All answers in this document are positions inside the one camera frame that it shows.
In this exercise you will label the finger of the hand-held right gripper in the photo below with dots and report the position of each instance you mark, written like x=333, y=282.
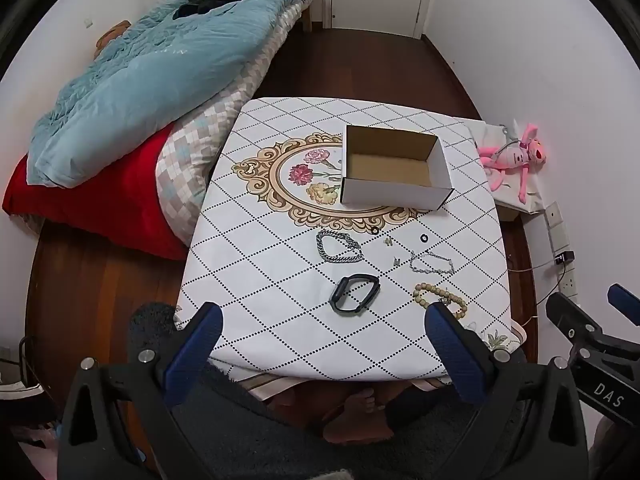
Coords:
x=625, y=301
x=570, y=315

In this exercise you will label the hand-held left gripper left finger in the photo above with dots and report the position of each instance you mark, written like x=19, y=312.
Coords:
x=200, y=342

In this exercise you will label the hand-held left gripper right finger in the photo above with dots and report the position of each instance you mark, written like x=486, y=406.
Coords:
x=452, y=355

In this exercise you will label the black watch band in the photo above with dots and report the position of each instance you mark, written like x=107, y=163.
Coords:
x=345, y=294

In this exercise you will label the white cardboard box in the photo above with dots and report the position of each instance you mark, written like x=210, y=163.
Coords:
x=395, y=170

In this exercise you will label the person's right forearm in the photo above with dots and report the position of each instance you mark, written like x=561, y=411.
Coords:
x=617, y=452

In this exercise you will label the black charger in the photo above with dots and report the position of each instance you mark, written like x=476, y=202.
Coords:
x=565, y=257

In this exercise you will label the white diamond patterned tablecloth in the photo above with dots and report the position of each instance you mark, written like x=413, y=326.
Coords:
x=280, y=280

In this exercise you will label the person's foot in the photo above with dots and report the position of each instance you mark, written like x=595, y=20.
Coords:
x=357, y=412

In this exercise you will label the dark grey fuzzy cloth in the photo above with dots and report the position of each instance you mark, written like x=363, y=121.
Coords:
x=280, y=440

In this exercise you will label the red blanket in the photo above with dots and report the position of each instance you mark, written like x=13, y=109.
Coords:
x=115, y=200

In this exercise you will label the pink plush toy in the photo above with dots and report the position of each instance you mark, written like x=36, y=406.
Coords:
x=510, y=157

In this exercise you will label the white black shoe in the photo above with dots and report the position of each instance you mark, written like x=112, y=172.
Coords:
x=22, y=391

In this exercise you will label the light blue quilt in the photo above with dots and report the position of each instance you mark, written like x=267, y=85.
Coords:
x=150, y=80

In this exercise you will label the brown plush toy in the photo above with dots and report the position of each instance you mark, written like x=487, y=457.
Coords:
x=112, y=35

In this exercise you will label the white wall outlet strip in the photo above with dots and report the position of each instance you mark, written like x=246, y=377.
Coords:
x=560, y=240

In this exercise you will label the white wall socket plate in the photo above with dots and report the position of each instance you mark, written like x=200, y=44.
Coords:
x=553, y=215

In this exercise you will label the wooden bed frame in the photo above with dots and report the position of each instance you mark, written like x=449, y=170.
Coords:
x=306, y=17

